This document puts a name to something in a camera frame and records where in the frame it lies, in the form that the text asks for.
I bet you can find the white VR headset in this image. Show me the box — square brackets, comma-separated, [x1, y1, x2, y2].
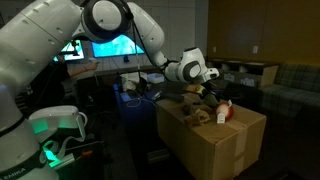
[28, 105, 88, 141]

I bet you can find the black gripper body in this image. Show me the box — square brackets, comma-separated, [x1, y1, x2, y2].
[199, 87, 218, 103]

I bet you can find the black camera on tripod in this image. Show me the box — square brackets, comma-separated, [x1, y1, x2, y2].
[60, 39, 82, 58]

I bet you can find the green plaid sofa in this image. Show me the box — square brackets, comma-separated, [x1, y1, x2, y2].
[259, 64, 320, 119]

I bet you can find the dark office chair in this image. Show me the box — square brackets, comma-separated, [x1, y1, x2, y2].
[76, 75, 118, 113]

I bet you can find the large wall monitor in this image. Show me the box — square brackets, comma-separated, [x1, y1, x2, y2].
[91, 33, 146, 59]

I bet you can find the red plush ball white tag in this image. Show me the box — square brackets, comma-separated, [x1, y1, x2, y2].
[215, 99, 235, 125]

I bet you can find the brown plush moose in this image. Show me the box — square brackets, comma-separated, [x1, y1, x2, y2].
[182, 100, 212, 128]

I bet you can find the wooden shelf cabinet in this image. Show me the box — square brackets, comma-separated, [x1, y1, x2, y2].
[206, 58, 279, 89]

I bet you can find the clear plastic container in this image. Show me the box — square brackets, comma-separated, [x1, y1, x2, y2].
[147, 73, 166, 85]

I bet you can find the flat black box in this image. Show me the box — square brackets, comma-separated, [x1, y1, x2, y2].
[146, 148, 170, 165]

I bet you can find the white crumpled bag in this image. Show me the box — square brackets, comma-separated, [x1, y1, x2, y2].
[119, 71, 148, 92]

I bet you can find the large cardboard box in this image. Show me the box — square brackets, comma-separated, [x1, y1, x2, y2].
[155, 94, 268, 180]

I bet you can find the thin white cable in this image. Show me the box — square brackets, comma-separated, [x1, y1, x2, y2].
[125, 96, 158, 110]

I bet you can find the open black laptop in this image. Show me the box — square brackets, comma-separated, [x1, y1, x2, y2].
[119, 77, 148, 104]

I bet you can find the person in dark clothes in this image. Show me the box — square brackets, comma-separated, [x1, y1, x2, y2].
[19, 54, 101, 109]

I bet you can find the smaller wall monitor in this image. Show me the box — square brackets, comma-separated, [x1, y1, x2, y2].
[53, 39, 85, 63]

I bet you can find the low dark credenza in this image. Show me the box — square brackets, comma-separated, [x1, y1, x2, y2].
[93, 64, 163, 85]

